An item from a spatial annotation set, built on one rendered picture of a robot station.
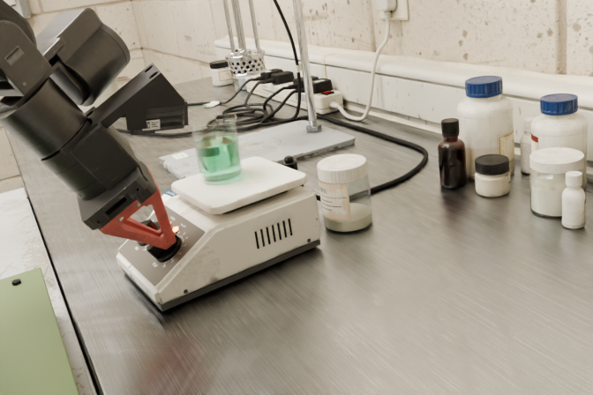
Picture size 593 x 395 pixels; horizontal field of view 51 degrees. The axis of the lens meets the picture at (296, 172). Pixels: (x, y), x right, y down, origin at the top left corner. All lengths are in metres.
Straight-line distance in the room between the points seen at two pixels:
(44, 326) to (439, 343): 0.32
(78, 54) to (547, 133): 0.52
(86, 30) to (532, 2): 0.61
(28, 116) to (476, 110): 0.54
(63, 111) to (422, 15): 0.72
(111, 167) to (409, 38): 0.72
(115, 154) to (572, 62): 0.61
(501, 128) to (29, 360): 0.61
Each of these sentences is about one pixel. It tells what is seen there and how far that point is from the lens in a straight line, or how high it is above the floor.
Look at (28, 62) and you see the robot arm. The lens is 0.55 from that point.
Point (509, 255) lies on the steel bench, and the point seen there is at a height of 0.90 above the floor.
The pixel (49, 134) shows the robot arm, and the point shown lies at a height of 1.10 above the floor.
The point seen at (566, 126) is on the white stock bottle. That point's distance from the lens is 0.79.
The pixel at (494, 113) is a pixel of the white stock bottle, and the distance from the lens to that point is 0.84.
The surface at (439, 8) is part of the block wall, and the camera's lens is 1.10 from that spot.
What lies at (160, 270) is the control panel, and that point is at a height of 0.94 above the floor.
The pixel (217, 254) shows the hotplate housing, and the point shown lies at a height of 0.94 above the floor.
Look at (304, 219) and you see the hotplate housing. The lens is 0.69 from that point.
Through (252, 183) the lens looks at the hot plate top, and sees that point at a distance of 0.69.
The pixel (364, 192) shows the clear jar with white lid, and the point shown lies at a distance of 0.73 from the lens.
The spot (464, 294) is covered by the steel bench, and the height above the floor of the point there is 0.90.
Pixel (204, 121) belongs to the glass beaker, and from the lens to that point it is 0.73.
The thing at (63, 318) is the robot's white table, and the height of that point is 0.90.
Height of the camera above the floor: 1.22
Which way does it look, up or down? 19 degrees down
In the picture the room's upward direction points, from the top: 8 degrees counter-clockwise
